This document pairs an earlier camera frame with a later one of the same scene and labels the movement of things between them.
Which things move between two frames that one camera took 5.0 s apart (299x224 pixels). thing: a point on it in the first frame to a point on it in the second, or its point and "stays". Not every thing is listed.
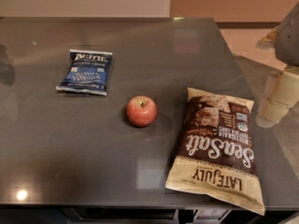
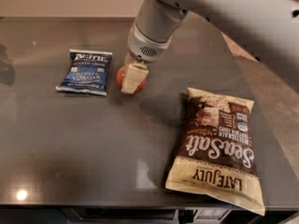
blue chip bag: [87, 72] stays
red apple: [141, 110] to [121, 78]
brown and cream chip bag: [216, 156] stays
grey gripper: [288, 42] to [144, 48]
